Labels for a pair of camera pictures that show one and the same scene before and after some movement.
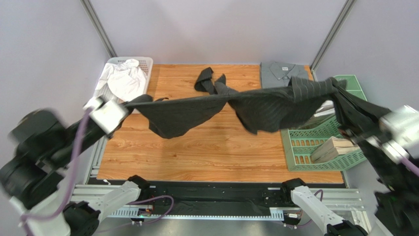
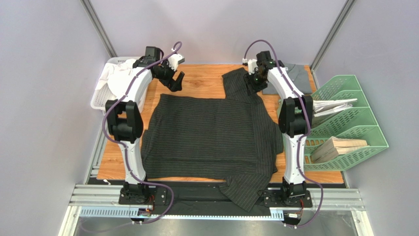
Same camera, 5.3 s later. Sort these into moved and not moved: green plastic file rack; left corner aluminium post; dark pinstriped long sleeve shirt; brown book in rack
Moved: dark pinstriped long sleeve shirt
Not moved: left corner aluminium post; green plastic file rack; brown book in rack
